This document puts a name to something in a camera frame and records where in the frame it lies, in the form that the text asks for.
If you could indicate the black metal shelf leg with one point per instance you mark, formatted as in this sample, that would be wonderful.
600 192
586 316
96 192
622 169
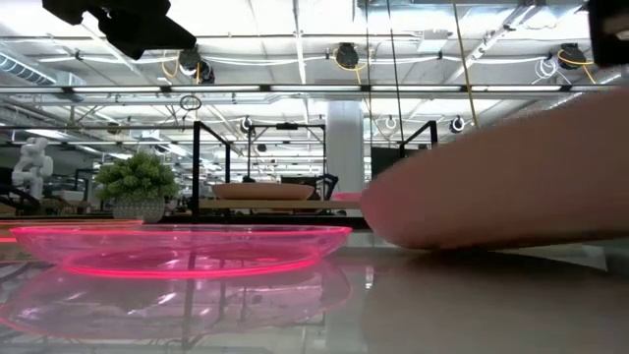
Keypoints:
433 133
196 167

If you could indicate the pink matte plate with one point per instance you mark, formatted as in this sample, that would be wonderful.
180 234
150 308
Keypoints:
263 191

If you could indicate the artificial green potted plant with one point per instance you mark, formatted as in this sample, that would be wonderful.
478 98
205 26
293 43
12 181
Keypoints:
135 177

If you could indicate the white humanoid robot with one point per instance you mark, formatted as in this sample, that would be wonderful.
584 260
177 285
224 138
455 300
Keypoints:
32 167

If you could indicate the black background station frame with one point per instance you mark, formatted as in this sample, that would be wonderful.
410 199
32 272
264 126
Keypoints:
287 126

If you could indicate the ceiling light strip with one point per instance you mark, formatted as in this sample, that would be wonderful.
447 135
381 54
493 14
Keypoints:
216 89

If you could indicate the beige matte plate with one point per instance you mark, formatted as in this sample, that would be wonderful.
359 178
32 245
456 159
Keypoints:
516 187

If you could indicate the silver ventilation duct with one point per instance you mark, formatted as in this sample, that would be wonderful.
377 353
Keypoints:
19 69

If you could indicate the white building column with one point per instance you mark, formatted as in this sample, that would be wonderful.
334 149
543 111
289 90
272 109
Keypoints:
345 147

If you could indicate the black metal table frame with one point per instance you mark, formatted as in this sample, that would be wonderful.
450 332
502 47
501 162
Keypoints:
275 220

